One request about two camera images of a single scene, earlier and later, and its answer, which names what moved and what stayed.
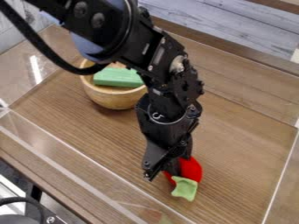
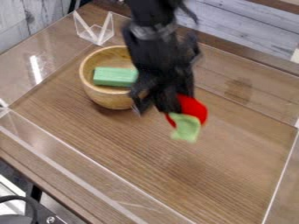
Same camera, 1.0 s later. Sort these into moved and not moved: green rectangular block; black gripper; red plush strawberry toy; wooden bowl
Moved: black gripper; red plush strawberry toy
Not moved: green rectangular block; wooden bowl
